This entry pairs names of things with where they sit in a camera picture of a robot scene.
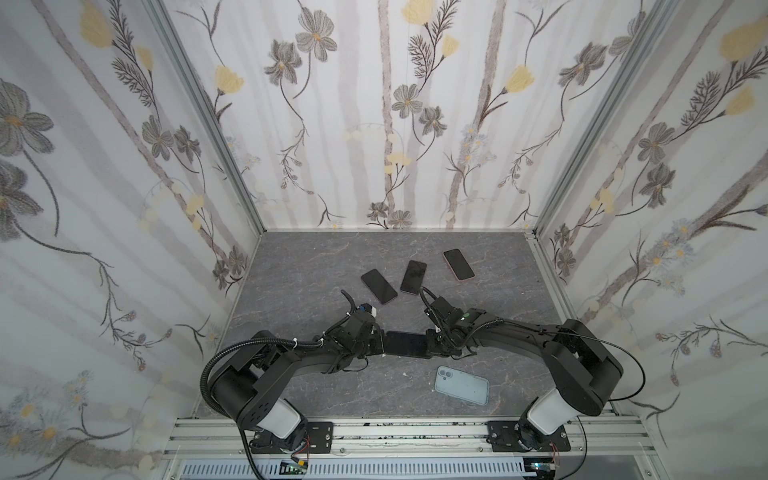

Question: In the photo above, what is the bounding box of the black phone blue edge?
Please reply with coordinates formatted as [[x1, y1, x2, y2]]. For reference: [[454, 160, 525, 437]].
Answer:
[[443, 248, 476, 283]]

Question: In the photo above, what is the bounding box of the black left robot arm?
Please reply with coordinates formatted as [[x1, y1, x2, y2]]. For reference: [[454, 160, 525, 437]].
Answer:
[[199, 292, 384, 453]]

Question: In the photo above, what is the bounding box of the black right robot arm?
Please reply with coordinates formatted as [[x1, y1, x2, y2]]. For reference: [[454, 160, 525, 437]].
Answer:
[[419, 287, 624, 451]]

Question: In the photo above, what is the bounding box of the black phone purple edge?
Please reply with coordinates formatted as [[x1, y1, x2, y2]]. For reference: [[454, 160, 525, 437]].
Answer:
[[361, 269, 398, 305]]

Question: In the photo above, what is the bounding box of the light blue phone case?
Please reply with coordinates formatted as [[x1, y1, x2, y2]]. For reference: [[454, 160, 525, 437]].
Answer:
[[434, 366, 490, 406]]

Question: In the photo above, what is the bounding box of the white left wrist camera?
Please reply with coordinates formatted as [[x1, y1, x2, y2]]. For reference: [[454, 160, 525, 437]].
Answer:
[[357, 303, 377, 317]]

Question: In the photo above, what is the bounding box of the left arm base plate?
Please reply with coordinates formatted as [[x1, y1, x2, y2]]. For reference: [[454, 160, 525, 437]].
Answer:
[[248, 421, 334, 455]]

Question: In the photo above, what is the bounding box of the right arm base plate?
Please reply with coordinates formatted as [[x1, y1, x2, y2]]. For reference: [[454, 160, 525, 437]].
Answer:
[[486, 420, 571, 453]]

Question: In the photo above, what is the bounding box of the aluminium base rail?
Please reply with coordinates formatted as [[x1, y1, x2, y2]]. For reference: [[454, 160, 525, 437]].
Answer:
[[161, 415, 655, 480]]

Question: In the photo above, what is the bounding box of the white slotted cable duct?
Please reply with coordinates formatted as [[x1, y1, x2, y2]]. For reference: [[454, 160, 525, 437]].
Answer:
[[176, 457, 536, 479]]

